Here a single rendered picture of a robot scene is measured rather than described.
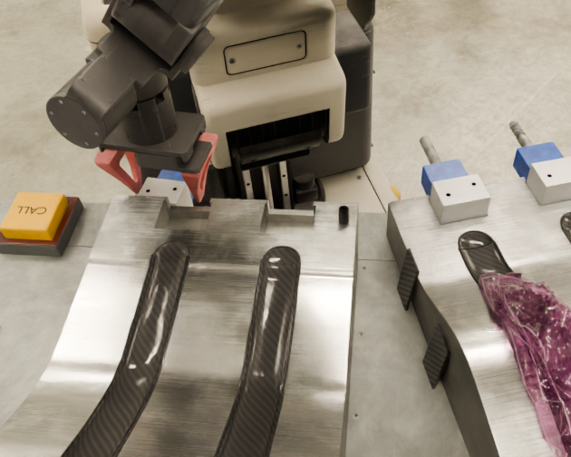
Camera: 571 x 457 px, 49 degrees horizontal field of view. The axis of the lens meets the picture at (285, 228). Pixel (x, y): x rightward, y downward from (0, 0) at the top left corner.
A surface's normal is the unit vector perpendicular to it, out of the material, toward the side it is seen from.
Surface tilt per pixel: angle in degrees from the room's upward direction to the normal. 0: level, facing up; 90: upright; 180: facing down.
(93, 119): 89
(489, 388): 12
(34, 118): 0
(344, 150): 90
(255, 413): 24
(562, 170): 0
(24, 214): 0
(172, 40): 90
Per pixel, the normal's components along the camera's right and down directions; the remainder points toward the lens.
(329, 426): -0.02, -0.92
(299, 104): 0.26, 0.80
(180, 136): -0.06, -0.67
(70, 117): -0.39, 0.70
